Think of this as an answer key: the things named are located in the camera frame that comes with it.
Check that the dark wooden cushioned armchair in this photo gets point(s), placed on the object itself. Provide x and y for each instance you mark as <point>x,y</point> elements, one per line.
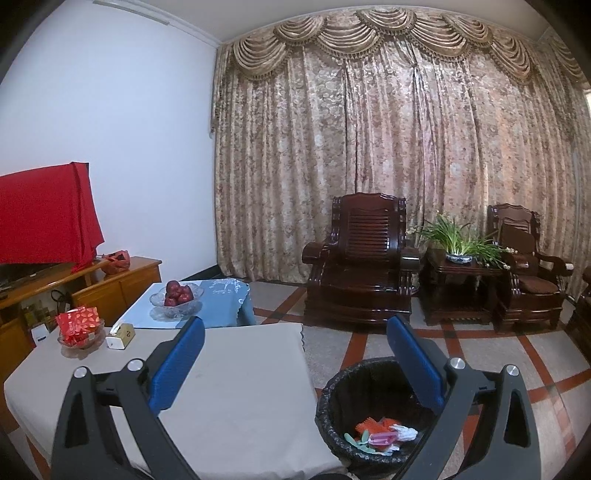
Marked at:
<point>521,240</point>

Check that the red patterned packet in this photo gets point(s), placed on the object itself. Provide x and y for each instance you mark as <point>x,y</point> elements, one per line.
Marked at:
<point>78,321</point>

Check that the glass dish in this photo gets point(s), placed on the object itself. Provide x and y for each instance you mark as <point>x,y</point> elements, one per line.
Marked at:
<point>94,341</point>

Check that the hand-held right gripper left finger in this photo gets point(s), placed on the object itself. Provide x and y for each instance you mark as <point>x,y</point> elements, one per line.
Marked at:
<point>178,364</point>

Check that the dark wooden side table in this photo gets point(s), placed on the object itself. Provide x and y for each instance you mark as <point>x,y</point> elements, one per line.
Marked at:
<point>457,290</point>

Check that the white tissue box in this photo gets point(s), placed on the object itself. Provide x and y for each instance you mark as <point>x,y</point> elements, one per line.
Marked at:
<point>122,337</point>

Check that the red apple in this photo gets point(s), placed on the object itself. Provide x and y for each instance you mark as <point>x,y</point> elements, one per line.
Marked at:
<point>173,287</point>
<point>170,302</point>
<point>186,293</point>
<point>183,299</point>

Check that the potted orchid plant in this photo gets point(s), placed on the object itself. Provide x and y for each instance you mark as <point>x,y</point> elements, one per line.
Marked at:
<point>455,240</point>

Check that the white tissue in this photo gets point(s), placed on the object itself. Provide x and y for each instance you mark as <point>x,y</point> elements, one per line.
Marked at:
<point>406,434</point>

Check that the wooden cabinet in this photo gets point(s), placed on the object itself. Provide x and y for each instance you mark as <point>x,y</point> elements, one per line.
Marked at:
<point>120,286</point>

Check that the pink wrapper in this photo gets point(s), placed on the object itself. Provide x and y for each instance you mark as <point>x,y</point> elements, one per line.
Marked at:
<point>385,438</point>

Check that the beige patterned curtain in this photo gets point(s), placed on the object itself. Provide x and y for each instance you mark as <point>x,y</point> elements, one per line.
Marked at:
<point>369,161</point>

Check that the glass fruit bowl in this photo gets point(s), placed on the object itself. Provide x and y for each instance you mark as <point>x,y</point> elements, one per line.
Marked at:
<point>173,313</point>

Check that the red bag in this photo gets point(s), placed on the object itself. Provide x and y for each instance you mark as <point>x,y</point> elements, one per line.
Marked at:
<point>117,264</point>

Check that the black television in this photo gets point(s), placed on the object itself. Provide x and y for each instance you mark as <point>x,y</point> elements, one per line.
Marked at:
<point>18,272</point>

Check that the red cloth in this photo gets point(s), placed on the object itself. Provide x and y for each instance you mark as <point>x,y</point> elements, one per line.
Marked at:
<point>41,217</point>

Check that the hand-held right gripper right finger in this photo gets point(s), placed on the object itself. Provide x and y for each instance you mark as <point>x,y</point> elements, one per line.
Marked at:
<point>413,364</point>

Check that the small white box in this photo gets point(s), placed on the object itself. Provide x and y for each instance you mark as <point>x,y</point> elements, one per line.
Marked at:
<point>40,336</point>

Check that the black trash bin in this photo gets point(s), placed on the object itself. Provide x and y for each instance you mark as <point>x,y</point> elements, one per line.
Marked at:
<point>369,387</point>

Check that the blue tablecloth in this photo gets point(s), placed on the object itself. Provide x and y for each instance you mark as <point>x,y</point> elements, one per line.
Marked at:
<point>221,300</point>

